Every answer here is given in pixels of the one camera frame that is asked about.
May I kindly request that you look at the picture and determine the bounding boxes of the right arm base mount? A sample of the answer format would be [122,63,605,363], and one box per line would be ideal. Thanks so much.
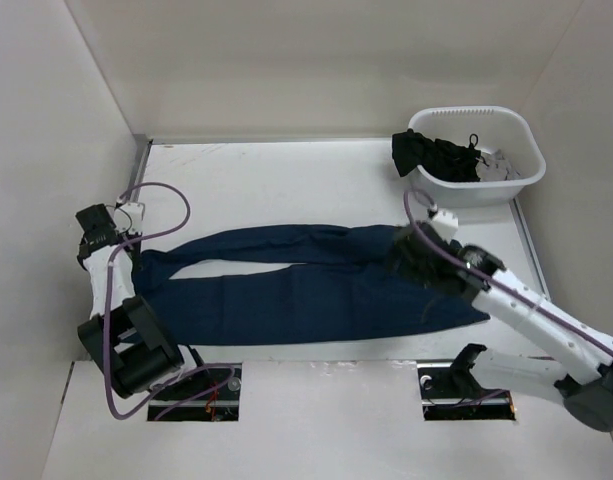
[417,344,516,421]

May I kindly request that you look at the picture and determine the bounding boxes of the grey white garment in basket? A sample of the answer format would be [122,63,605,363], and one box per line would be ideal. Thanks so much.
[475,150,521,182]

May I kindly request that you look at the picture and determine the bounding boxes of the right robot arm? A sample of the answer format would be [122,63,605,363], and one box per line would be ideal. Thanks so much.
[389,222,613,432]

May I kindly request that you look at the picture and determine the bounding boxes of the white plastic laundry basket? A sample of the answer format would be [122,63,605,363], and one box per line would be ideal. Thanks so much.
[407,106,546,208]

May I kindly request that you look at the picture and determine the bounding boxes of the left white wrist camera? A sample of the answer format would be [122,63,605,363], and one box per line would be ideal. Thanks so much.
[113,200,146,236]

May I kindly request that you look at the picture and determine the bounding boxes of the dark blue denim trousers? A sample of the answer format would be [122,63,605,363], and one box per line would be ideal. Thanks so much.
[133,224,488,346]

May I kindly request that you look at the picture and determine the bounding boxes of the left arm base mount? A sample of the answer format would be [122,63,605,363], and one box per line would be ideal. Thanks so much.
[147,364,242,423]

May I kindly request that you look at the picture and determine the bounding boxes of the black garment in basket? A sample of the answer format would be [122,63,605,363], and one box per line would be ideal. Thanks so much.
[391,129,481,183]

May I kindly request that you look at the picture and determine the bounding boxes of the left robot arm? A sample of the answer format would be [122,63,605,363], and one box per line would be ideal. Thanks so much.
[76,201,211,399]

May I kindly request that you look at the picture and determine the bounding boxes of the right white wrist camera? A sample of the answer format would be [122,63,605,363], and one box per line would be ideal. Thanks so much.
[427,208,459,243]

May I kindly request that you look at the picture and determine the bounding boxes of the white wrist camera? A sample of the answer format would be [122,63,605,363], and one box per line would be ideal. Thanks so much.
[113,200,146,236]
[427,208,459,243]

